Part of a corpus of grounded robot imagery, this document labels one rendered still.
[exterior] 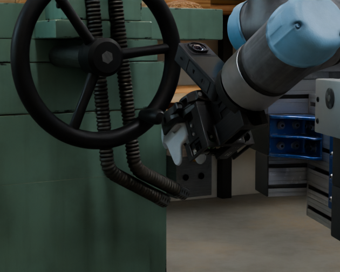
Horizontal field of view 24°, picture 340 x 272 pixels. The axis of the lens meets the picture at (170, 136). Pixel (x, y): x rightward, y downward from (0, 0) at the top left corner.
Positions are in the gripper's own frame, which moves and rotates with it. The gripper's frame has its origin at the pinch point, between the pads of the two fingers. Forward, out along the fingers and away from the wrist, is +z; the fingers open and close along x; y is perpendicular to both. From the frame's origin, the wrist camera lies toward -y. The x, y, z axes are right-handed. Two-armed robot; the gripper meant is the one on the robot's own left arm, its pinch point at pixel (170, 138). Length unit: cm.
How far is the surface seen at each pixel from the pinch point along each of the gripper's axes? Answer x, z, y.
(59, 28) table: -7.3, 12.9, -25.8
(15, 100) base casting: -11.5, 27.1, -20.1
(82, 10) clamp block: -3.2, 11.3, -28.5
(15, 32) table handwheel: -17.5, 5.8, -20.5
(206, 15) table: 26.9, 19.5, -33.9
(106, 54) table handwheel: -3.8, 5.8, -17.0
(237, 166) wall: 194, 254, -90
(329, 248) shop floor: 161, 161, -17
